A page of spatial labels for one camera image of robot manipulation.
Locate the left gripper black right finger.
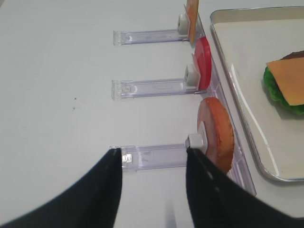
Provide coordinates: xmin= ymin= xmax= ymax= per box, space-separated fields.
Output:
xmin=186 ymin=148 xmax=304 ymax=228

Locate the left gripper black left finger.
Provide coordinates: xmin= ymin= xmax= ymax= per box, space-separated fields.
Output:
xmin=3 ymin=148 xmax=123 ymax=228

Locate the bread bun slice in rack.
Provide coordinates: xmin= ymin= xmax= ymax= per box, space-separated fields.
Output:
xmin=197 ymin=97 xmax=235 ymax=174

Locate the green lettuce leaf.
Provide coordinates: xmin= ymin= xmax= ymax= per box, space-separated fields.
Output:
xmin=263 ymin=67 xmax=304 ymax=116

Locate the orange cheese slice on burger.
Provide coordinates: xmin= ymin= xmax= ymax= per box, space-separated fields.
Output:
xmin=266 ymin=57 xmax=304 ymax=106

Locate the red tomato slice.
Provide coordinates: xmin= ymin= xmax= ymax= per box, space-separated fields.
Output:
xmin=194 ymin=36 xmax=212 ymax=91

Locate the brown meat patty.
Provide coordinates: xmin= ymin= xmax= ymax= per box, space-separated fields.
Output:
xmin=282 ymin=50 xmax=304 ymax=60

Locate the orange cheese slice in rack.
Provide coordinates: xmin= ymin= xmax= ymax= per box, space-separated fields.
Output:
xmin=185 ymin=0 xmax=199 ymax=44

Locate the white pusher block bottom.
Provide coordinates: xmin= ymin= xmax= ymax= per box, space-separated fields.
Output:
xmin=185 ymin=133 xmax=208 ymax=154

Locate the white pusher block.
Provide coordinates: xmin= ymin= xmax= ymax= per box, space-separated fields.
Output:
xmin=177 ymin=14 xmax=190 ymax=36
xmin=185 ymin=133 xmax=208 ymax=154
xmin=184 ymin=64 xmax=200 ymax=87

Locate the clear acrylic food rack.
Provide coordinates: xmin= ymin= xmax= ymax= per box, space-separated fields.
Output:
xmin=109 ymin=14 xmax=257 ymax=197

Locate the white pusher block middle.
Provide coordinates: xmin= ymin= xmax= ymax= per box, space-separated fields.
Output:
xmin=184 ymin=64 xmax=200 ymax=87

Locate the silver metal tray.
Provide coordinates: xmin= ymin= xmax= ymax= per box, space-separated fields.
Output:
xmin=210 ymin=6 xmax=304 ymax=182

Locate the white pusher block top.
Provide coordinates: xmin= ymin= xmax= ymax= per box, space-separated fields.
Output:
xmin=177 ymin=14 xmax=190 ymax=36

